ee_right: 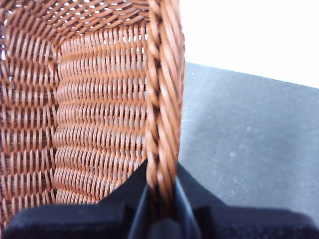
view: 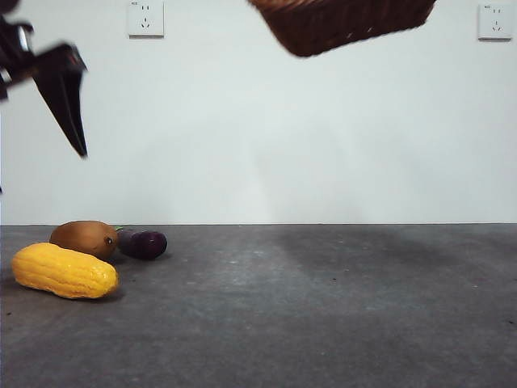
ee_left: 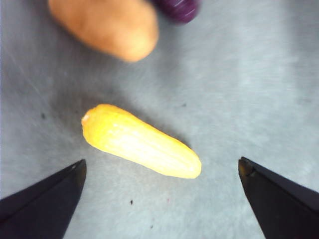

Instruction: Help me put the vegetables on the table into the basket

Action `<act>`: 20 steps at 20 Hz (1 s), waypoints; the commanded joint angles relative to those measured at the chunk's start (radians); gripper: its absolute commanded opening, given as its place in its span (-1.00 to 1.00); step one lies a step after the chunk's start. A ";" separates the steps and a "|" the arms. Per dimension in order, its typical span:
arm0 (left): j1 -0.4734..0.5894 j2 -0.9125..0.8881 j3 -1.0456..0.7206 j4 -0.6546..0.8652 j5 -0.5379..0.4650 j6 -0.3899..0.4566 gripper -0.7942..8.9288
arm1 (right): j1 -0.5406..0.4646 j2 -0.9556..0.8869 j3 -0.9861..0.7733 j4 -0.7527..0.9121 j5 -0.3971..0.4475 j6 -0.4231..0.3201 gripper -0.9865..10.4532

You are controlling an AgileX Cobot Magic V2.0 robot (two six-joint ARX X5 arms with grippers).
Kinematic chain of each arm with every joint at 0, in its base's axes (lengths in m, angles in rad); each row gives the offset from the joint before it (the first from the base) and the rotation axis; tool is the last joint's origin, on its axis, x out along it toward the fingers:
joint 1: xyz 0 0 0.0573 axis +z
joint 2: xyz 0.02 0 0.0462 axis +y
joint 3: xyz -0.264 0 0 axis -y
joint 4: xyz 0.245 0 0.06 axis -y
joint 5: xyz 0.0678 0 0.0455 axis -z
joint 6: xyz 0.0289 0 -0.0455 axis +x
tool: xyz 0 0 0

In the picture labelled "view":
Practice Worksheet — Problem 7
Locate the white wall socket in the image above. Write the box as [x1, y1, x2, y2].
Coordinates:
[477, 3, 509, 41]
[128, 0, 166, 40]

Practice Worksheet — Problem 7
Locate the brown woven wicker basket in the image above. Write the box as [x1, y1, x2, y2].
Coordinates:
[246, 0, 439, 58]

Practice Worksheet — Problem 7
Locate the purple eggplant with green stem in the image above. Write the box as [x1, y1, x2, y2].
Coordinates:
[115, 226, 168, 261]

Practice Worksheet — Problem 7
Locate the brown potato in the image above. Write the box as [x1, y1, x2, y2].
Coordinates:
[48, 220, 120, 262]

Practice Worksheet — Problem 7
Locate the yellow corn cob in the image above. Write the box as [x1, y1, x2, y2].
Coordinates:
[11, 242, 120, 300]

